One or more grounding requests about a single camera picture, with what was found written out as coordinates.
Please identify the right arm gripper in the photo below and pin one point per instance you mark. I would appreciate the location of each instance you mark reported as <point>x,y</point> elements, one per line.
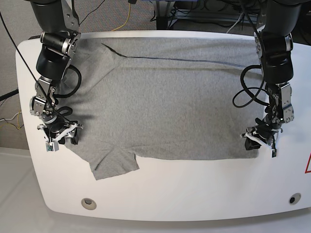
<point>56,129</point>

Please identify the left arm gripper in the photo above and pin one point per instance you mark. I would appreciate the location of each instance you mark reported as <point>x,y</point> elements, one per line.
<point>264,133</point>

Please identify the grey T-shirt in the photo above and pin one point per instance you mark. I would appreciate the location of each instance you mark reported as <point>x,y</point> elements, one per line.
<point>163,98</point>

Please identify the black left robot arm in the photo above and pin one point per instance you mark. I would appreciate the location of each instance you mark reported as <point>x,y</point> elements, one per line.
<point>274,44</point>

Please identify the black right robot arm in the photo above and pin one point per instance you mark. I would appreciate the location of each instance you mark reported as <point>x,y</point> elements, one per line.
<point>60,35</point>

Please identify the red triangle warning sticker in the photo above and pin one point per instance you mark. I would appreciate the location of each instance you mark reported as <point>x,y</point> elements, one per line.
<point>308,166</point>

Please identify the black rod at left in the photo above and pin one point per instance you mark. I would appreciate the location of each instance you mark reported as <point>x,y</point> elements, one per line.
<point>9,94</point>

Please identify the black bar behind table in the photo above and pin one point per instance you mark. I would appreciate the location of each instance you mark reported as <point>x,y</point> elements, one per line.
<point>34,37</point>

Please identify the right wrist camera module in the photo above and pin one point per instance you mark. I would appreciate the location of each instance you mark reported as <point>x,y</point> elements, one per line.
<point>52,146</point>

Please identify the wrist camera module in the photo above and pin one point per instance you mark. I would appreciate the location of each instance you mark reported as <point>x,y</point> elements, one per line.
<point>274,153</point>
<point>52,146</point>

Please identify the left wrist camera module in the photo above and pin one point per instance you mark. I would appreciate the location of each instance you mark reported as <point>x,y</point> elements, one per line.
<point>274,153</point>

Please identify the left table cable grommet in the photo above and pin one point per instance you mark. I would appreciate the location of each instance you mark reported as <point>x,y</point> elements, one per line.
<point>88,204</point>

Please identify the table cable grommet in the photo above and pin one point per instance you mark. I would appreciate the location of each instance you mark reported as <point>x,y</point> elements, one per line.
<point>294,199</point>
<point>88,204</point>

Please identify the right table cable grommet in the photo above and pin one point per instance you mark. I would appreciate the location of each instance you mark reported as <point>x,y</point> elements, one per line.
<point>294,199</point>

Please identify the aluminium frame rail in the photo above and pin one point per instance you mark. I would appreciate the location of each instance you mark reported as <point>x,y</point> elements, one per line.
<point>218,17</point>

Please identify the black table leg post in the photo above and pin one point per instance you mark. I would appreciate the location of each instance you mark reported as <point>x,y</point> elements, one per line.
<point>161,8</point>

